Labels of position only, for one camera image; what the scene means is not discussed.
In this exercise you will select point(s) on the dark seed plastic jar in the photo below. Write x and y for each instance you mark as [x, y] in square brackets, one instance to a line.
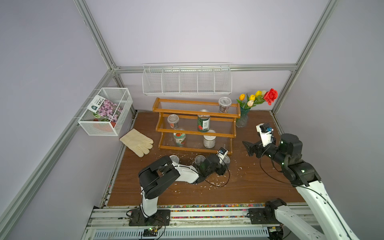
[224, 104]

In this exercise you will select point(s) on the tomato lid round tin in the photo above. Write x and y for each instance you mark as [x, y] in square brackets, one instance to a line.
[180, 139]

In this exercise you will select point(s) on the red seed plastic jar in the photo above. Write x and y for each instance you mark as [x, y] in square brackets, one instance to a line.
[173, 121]

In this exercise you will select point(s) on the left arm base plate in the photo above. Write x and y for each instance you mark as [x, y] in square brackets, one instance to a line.
[137, 218]

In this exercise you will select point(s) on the wooden three-tier shelf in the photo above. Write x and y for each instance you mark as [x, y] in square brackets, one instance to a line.
[222, 125]

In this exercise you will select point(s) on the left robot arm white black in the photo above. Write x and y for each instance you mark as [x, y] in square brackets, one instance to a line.
[156, 178]

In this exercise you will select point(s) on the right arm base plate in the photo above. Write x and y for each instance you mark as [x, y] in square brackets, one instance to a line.
[265, 216]

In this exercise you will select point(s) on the green seed plastic jar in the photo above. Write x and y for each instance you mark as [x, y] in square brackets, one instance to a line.
[227, 161]

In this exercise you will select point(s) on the white wire wall basket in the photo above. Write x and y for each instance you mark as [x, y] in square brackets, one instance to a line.
[187, 79]

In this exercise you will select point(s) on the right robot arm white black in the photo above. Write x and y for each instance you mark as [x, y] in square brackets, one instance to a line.
[305, 179]

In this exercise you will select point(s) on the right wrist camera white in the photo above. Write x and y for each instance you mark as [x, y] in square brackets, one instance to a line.
[266, 133]

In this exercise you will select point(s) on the glass vase with flowers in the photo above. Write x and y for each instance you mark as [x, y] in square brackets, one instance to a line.
[247, 102]

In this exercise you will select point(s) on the white wire side basket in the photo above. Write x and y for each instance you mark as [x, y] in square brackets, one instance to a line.
[95, 127]

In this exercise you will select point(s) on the white tin can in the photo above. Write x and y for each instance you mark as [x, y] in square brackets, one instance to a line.
[209, 142]

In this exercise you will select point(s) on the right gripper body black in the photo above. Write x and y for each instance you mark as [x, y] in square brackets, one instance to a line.
[270, 151]

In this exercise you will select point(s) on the cream work glove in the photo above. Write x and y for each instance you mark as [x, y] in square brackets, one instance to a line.
[137, 142]

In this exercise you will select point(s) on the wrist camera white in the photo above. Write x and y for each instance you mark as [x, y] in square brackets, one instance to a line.
[266, 133]
[222, 153]

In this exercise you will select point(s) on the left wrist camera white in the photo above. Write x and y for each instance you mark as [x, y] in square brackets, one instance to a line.
[222, 153]

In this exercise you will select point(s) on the green red tomato can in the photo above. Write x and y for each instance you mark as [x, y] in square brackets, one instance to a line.
[203, 123]

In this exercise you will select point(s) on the purple seed plastic jar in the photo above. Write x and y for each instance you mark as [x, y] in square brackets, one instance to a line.
[199, 160]

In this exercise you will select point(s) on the purple flower seed packet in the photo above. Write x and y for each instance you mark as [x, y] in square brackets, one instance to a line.
[104, 109]

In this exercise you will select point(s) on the aluminium rail frame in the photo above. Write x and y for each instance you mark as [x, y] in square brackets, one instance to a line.
[188, 222]

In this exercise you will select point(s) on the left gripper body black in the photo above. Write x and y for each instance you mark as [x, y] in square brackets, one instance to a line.
[220, 169]

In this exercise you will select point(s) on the silver green tin can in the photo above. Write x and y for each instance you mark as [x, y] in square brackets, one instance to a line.
[175, 159]

